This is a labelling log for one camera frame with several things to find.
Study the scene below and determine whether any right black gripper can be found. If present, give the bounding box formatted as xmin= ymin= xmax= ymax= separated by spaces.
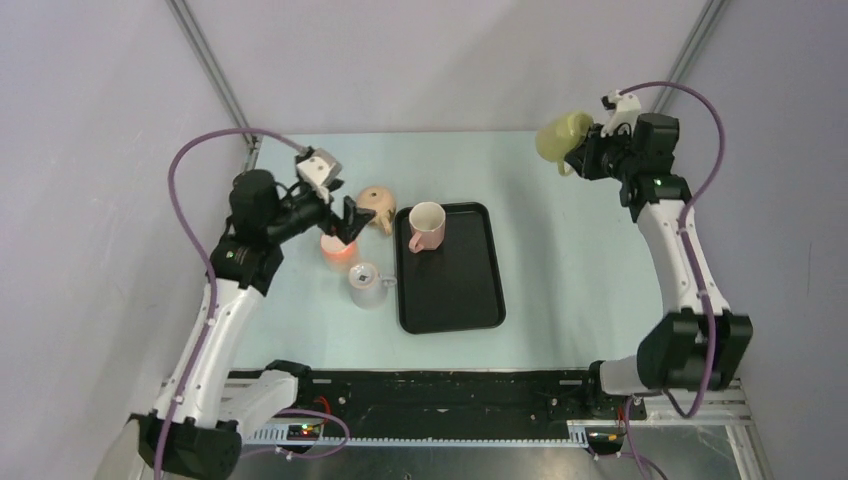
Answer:
xmin=565 ymin=122 xmax=638 ymax=182

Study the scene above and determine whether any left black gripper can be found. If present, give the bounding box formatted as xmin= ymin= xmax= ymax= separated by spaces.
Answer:
xmin=267 ymin=179 xmax=376 ymax=244

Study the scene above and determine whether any yellow mug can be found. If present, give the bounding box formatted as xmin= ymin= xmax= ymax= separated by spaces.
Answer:
xmin=535 ymin=110 xmax=594 ymax=177

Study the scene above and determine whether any pink mug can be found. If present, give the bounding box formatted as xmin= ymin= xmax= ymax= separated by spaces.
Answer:
xmin=408 ymin=202 xmax=446 ymax=254

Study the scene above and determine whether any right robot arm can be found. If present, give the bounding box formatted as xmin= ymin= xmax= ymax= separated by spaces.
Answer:
xmin=563 ymin=112 xmax=753 ymax=418

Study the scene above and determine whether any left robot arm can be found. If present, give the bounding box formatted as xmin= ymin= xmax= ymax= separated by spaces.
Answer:
xmin=130 ymin=170 xmax=375 ymax=479

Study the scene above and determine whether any clear glass mug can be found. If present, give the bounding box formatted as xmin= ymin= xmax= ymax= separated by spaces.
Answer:
xmin=347 ymin=262 xmax=397 ymax=310

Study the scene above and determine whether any orange translucent cup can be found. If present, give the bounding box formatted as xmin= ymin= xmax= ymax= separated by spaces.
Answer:
xmin=320 ymin=234 xmax=360 ymax=273

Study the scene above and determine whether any black rectangular tray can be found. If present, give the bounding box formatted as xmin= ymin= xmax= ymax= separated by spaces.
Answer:
xmin=394 ymin=202 xmax=506 ymax=335

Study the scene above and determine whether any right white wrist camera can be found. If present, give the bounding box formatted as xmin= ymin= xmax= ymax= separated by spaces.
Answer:
xmin=601 ymin=90 xmax=642 ymax=137

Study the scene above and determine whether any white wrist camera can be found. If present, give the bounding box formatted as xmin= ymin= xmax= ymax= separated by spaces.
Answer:
xmin=601 ymin=90 xmax=642 ymax=137
xmin=295 ymin=148 xmax=344 ymax=204

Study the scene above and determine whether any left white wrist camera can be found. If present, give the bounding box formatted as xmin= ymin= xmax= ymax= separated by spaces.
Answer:
xmin=295 ymin=148 xmax=344 ymax=204

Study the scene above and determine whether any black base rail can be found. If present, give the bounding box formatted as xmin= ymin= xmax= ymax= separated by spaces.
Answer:
xmin=251 ymin=368 xmax=637 ymax=441

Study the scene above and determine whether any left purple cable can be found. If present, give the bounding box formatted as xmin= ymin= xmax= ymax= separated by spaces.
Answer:
xmin=152 ymin=128 xmax=354 ymax=480

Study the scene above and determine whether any aluminium frame rail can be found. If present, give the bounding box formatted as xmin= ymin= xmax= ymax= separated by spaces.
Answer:
xmin=150 ymin=377 xmax=753 ymax=449

